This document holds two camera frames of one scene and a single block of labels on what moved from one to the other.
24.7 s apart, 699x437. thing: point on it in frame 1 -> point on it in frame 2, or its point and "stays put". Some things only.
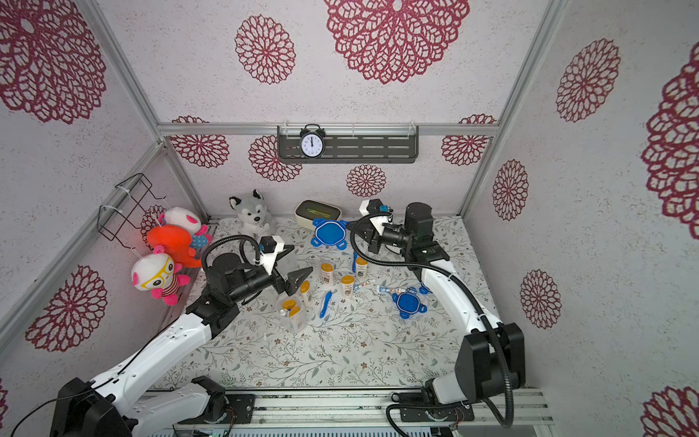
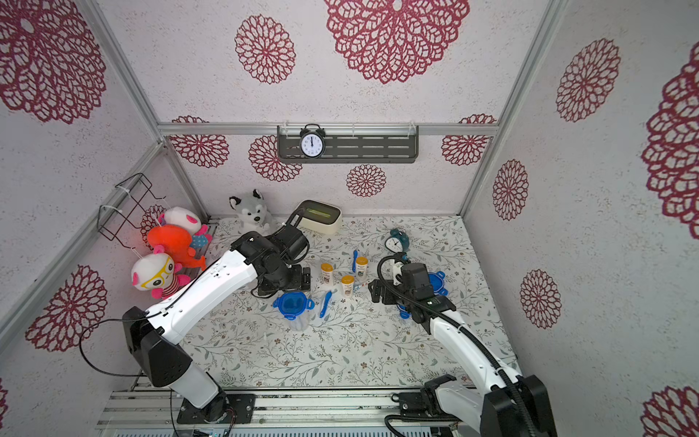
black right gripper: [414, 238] -> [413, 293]
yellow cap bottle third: [327, 270] stays put
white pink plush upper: [184, 218] stays put
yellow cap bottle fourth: [348, 284] stays put
